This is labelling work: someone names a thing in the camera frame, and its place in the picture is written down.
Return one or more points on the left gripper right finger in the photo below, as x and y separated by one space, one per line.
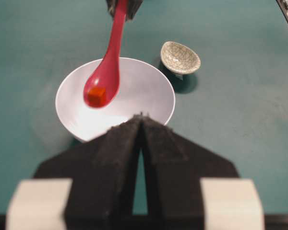
173 169

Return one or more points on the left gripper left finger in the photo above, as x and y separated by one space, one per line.
103 173

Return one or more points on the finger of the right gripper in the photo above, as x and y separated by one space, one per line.
132 8
111 5

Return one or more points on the small red block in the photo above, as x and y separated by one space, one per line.
97 97

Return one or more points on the pink plastic spoon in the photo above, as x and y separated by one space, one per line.
107 74

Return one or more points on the white bowl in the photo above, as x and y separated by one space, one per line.
143 90

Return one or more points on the small crackle-glaze dish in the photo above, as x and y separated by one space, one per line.
179 59

